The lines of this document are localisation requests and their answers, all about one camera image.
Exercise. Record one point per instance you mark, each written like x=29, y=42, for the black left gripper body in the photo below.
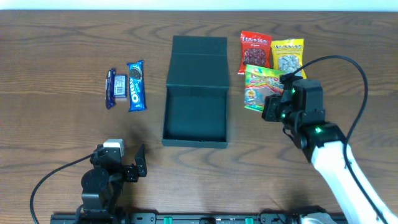
x=131, y=171

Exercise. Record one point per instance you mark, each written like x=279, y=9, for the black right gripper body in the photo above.
x=270, y=107

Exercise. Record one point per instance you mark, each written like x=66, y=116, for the green Haribo worms bag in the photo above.
x=260, y=82

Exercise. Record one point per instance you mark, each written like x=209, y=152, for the yellow seed snack bag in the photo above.
x=287, y=55

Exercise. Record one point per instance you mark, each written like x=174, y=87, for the red snack bag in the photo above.
x=255, y=50

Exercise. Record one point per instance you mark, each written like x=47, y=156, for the blue Oreo cookie pack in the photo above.
x=136, y=86

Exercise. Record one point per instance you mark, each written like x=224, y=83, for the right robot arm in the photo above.
x=325, y=148

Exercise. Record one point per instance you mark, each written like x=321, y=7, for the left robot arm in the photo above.
x=103, y=185

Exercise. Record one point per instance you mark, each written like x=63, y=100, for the dark green open box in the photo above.
x=196, y=106

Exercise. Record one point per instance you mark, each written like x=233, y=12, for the dark blue snack wrapper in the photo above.
x=109, y=90

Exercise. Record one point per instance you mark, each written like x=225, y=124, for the small blue barcode box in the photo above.
x=120, y=82

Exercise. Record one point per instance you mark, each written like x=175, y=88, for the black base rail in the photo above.
x=151, y=218

